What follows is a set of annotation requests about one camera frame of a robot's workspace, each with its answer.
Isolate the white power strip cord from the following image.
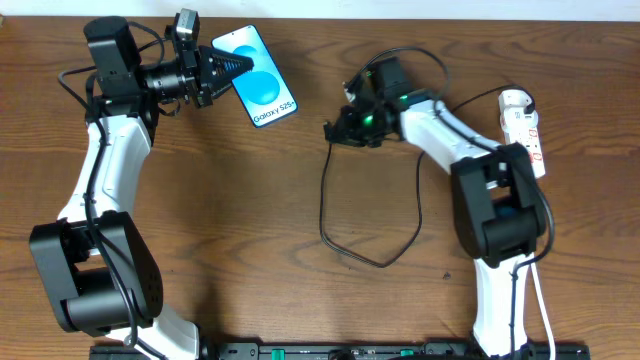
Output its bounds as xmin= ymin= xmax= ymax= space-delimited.
xmin=528 ymin=259 xmax=557 ymax=360

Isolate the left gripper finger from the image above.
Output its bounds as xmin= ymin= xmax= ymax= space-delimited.
xmin=198 ymin=46 xmax=254 ymax=85
xmin=207 ymin=75 xmax=238 ymax=100

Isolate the black USB charging cable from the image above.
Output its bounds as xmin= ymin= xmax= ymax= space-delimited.
xmin=318 ymin=84 xmax=537 ymax=269

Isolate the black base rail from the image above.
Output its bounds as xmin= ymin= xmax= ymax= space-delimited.
xmin=89 ymin=341 xmax=591 ymax=360

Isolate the blue Galaxy smartphone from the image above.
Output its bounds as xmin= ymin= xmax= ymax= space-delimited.
xmin=211 ymin=25 xmax=298 ymax=128

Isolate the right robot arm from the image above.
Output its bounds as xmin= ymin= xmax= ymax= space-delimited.
xmin=324 ymin=51 xmax=555 ymax=359

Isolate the white USB charger adapter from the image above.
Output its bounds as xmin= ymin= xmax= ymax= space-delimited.
xmin=498 ymin=89 xmax=539 ymax=134

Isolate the white power strip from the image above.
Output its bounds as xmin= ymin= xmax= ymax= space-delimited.
xmin=503 ymin=126 xmax=546 ymax=178

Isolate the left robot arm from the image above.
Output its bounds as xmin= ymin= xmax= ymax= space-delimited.
xmin=29 ymin=9 xmax=253 ymax=359

